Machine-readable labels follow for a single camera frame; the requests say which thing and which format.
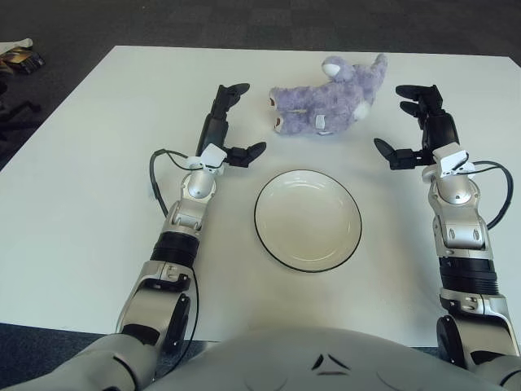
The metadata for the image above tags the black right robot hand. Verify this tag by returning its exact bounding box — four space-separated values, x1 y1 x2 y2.
373 84 475 177

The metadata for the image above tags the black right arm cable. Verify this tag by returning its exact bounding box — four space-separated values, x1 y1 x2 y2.
467 160 513 229

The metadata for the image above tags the grey robot torso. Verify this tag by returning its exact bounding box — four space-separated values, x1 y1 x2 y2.
60 327 521 391

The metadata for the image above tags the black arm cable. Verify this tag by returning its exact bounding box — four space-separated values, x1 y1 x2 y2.
467 160 513 229
148 148 201 347

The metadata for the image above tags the purple plush doll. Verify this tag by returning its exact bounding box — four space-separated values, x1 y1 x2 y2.
267 52 388 137

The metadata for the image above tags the black office chair base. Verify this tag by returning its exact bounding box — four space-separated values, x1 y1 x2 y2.
0 101 41 142

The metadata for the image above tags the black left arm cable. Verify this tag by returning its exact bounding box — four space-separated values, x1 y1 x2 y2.
148 148 201 347

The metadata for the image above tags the white plate with black rim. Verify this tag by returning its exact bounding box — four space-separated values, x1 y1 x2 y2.
253 169 363 274

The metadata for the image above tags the dark box on floor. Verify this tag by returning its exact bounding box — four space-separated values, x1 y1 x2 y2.
0 47 46 75

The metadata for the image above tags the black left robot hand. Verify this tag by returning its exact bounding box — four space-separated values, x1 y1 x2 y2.
195 82 268 175

